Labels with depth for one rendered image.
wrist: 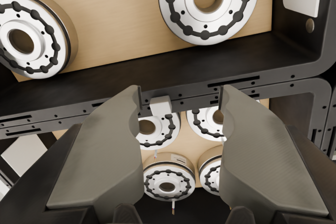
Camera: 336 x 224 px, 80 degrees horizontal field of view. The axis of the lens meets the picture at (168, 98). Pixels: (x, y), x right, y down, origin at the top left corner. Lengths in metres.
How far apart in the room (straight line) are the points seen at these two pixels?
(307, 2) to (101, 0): 0.21
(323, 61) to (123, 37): 0.22
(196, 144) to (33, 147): 0.26
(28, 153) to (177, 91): 0.27
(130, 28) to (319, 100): 0.22
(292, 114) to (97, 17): 0.26
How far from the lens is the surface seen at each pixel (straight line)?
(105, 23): 0.29
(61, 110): 0.23
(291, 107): 0.27
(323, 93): 0.23
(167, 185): 0.42
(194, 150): 0.38
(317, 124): 0.25
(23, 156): 0.37
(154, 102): 0.18
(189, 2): 0.23
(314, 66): 0.21
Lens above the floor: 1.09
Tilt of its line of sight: 59 degrees down
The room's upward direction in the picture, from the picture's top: 174 degrees counter-clockwise
